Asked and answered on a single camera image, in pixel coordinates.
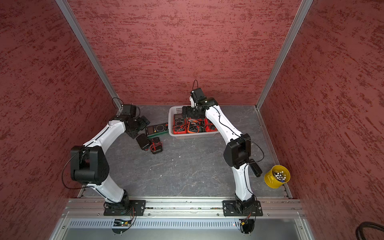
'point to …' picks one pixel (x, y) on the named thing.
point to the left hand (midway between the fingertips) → (144, 129)
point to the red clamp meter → (208, 126)
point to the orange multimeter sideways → (193, 126)
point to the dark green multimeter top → (157, 129)
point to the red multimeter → (180, 125)
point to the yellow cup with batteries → (277, 176)
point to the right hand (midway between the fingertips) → (189, 116)
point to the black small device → (143, 141)
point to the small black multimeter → (156, 146)
